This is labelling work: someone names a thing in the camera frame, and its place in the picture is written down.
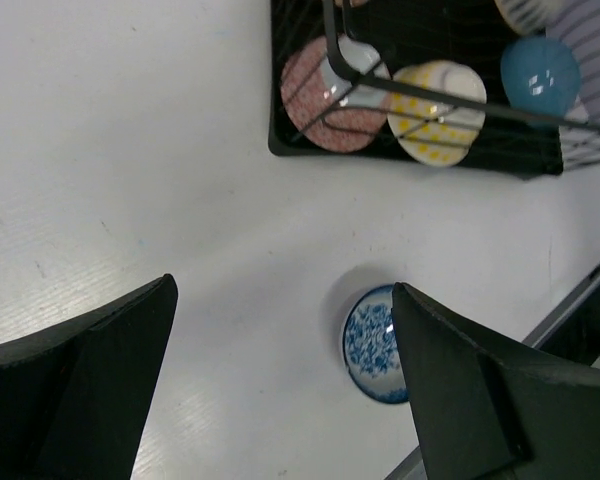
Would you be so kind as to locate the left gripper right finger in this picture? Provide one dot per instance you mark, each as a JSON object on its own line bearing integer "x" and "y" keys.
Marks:
{"x": 505, "y": 400}

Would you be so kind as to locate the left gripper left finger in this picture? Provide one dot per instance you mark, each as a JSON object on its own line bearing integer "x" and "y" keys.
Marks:
{"x": 74, "y": 397}

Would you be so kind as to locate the white blue floral bowl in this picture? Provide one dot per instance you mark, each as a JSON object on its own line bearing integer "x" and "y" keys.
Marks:
{"x": 369, "y": 348}

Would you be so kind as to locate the yellow blue sun bowl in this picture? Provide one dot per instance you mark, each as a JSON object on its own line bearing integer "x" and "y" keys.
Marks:
{"x": 435, "y": 133}

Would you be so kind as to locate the plain blue bowl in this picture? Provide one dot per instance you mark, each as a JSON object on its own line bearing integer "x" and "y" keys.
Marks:
{"x": 540, "y": 75}

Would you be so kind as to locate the white blue-striped bowl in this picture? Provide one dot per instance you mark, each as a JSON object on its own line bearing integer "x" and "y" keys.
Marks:
{"x": 526, "y": 17}

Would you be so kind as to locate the aluminium mounting rail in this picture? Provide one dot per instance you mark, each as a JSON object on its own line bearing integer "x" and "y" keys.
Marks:
{"x": 555, "y": 340}

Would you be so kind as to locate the black wire dish rack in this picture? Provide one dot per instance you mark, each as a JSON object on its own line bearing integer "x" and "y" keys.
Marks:
{"x": 369, "y": 41}

